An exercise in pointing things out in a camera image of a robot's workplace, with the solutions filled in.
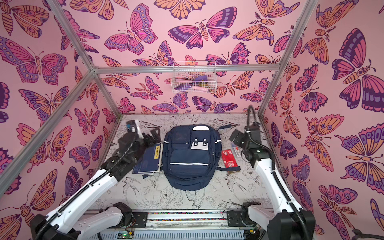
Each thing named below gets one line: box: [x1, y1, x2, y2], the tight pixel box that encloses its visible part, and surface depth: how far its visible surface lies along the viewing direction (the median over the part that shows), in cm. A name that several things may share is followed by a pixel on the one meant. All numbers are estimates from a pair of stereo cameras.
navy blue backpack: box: [162, 124, 241, 191], surface depth 93 cm
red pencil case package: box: [221, 149, 240, 174], surface depth 95 cm
